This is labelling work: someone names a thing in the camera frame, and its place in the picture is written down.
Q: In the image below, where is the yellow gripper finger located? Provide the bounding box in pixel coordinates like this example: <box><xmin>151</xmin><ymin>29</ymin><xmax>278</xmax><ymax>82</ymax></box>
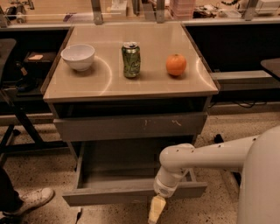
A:
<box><xmin>148</xmin><ymin>195</ymin><xmax>166</xmax><ymax>224</ymax></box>

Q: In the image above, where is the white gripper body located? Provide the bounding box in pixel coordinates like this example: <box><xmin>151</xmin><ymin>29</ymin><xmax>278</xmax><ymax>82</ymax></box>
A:
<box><xmin>153</xmin><ymin>169</ymin><xmax>186</xmax><ymax>198</ymax></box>

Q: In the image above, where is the grey drawer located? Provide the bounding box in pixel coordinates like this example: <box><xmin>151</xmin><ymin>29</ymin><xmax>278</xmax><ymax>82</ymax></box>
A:
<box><xmin>54</xmin><ymin>112</ymin><xmax>207</xmax><ymax>142</ymax></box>
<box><xmin>61</xmin><ymin>141</ymin><xmax>208</xmax><ymax>207</ymax></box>

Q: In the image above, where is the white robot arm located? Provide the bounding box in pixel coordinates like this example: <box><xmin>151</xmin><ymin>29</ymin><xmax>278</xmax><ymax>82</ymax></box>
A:
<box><xmin>148</xmin><ymin>126</ymin><xmax>280</xmax><ymax>224</ymax></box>

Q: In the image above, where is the grey drawer cabinet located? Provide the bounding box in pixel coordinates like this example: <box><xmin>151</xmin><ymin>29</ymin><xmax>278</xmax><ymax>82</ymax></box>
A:
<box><xmin>44</xmin><ymin>23</ymin><xmax>218</xmax><ymax>194</ymax></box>

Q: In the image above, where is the grey top drawer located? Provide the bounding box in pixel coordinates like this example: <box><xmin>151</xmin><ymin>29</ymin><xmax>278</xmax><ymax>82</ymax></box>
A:
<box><xmin>54</xmin><ymin>112</ymin><xmax>207</xmax><ymax>142</ymax></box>

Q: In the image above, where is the black stand leg bar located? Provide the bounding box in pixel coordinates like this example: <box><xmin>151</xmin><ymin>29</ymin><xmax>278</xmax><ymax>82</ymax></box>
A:
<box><xmin>213</xmin><ymin>134</ymin><xmax>242</xmax><ymax>185</ymax></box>

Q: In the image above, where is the orange fruit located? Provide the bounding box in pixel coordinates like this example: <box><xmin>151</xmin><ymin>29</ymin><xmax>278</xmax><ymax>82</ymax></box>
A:
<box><xmin>165</xmin><ymin>54</ymin><xmax>186</xmax><ymax>76</ymax></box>

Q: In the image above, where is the white sneaker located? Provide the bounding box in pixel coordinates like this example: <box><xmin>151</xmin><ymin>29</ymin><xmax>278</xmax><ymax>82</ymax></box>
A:
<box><xmin>3</xmin><ymin>187</ymin><xmax>54</xmax><ymax>216</ymax></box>

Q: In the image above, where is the green soda can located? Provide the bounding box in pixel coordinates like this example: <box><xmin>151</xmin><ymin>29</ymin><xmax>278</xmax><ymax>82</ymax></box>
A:
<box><xmin>122</xmin><ymin>42</ymin><xmax>141</xmax><ymax>79</ymax></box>

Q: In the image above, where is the dark trouser leg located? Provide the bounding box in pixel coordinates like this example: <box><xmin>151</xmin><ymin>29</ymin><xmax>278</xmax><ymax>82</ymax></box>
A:
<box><xmin>0</xmin><ymin>167</ymin><xmax>23</xmax><ymax>213</ymax></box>

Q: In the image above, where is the white ceramic bowl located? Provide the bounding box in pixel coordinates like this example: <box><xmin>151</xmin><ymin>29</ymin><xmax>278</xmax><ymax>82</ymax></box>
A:
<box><xmin>60</xmin><ymin>44</ymin><xmax>95</xmax><ymax>71</ymax></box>

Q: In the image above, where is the pink stacked bin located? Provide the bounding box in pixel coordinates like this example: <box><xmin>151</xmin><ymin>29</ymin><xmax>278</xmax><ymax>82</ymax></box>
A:
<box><xmin>169</xmin><ymin>0</ymin><xmax>195</xmax><ymax>20</ymax></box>

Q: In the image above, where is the white floor cable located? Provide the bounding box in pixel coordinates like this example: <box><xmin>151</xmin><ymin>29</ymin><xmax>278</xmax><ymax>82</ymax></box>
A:
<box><xmin>74</xmin><ymin>206</ymin><xmax>83</xmax><ymax>224</ymax></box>

